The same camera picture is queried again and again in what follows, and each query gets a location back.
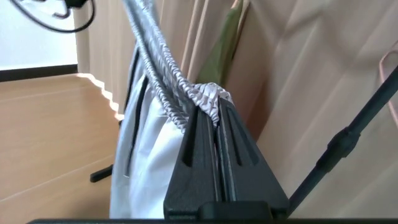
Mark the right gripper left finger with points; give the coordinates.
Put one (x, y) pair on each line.
(199, 186)

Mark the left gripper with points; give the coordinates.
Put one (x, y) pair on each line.
(76, 3)

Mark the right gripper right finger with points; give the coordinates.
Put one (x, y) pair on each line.
(248, 186)

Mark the pale grey garment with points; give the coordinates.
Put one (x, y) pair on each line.
(149, 155)

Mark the green printed t-shirt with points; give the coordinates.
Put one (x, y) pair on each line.
(222, 53)

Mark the black clothes rack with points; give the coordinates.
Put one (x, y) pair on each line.
(342, 146)

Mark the pink clothes hanger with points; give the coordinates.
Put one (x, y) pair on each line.
(384, 67)

